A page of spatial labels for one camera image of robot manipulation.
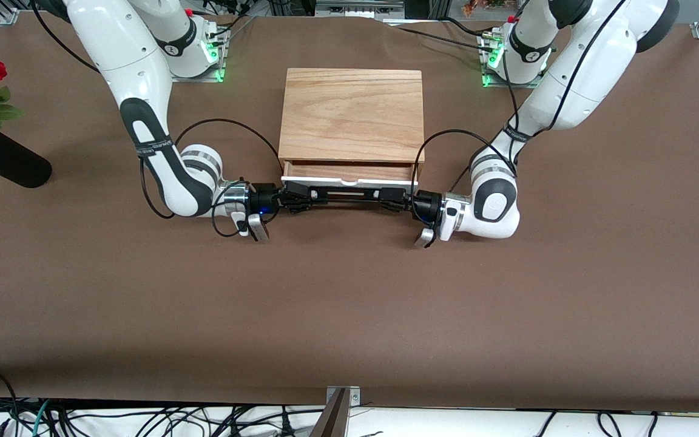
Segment white-fronted drawer with black handle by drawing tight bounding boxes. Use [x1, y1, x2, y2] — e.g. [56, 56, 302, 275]
[281, 161, 418, 207]

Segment light wooden drawer cabinet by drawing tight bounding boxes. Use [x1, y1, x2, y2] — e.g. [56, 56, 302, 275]
[278, 68, 427, 183]

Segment brown table cover sheet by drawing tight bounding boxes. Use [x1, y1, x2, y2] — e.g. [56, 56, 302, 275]
[0, 15, 699, 413]

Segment grey electronics box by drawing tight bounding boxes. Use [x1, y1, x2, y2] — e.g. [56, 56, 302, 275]
[316, 0, 405, 19]

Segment orange flower decoration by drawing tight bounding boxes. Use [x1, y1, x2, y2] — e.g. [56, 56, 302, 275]
[462, 0, 508, 16]

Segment grey slanted metal bar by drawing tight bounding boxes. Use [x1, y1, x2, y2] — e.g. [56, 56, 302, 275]
[308, 388, 350, 437]

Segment black cylindrical vase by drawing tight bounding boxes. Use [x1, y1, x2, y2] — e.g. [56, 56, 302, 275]
[0, 126, 53, 189]

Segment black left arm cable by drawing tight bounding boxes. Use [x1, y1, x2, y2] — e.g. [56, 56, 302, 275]
[411, 0, 626, 195]

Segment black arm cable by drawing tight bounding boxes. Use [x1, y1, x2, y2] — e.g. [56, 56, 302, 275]
[411, 0, 626, 195]
[139, 118, 283, 239]

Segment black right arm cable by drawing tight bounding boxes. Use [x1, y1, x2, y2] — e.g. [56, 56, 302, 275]
[139, 118, 283, 239]

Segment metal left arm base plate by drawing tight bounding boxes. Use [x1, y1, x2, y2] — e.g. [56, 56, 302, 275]
[480, 30, 546, 89]

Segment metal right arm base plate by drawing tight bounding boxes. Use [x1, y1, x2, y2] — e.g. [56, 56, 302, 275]
[161, 27, 228, 83]

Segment metal clamp bracket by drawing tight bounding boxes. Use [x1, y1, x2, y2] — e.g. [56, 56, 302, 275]
[325, 386, 362, 407]

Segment teal cable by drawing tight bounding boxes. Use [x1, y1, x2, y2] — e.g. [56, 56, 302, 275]
[19, 399, 52, 437]

